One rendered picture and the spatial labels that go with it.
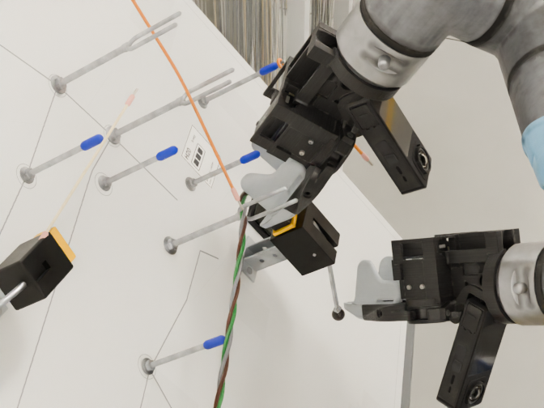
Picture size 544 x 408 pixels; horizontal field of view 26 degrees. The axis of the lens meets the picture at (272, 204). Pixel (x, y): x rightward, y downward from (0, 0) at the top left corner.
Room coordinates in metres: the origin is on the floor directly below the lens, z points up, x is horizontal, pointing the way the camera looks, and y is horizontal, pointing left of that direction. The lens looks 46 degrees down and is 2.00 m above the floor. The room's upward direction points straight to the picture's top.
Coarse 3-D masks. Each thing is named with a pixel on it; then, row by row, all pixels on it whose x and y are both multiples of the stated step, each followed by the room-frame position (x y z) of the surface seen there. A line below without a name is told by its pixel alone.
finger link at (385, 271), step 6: (384, 258) 0.80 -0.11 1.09; (390, 258) 0.80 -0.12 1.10; (384, 264) 0.80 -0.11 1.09; (390, 264) 0.79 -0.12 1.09; (384, 270) 0.79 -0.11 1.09; (390, 270) 0.79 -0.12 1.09; (384, 276) 0.79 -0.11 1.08; (390, 276) 0.79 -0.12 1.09; (384, 300) 0.76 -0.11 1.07; (390, 300) 0.76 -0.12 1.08; (402, 300) 0.75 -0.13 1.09
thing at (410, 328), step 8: (408, 328) 0.89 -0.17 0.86; (408, 336) 0.88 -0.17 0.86; (408, 344) 0.87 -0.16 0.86; (408, 352) 0.86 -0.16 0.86; (408, 360) 0.84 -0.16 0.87; (408, 368) 0.83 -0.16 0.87; (408, 376) 0.82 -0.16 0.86; (408, 384) 0.81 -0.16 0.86; (408, 392) 0.80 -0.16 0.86; (408, 400) 0.79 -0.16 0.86
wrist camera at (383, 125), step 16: (352, 112) 0.76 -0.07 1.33; (368, 112) 0.76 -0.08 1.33; (384, 112) 0.77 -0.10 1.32; (400, 112) 0.79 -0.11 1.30; (368, 128) 0.76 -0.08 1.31; (384, 128) 0.76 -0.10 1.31; (400, 128) 0.78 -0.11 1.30; (384, 144) 0.76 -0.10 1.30; (400, 144) 0.76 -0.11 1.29; (416, 144) 0.78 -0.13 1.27; (384, 160) 0.76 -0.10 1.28; (400, 160) 0.75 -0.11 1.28; (416, 160) 0.76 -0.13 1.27; (400, 176) 0.75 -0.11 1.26; (416, 176) 0.75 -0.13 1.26; (400, 192) 0.75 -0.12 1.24
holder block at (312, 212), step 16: (304, 208) 0.80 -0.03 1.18; (304, 224) 0.77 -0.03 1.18; (320, 224) 0.79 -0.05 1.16; (272, 240) 0.77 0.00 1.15; (288, 240) 0.77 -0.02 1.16; (304, 240) 0.77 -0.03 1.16; (320, 240) 0.77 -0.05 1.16; (336, 240) 0.79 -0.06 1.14; (288, 256) 0.77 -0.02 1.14; (304, 256) 0.77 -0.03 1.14; (320, 256) 0.76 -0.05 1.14; (304, 272) 0.77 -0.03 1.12
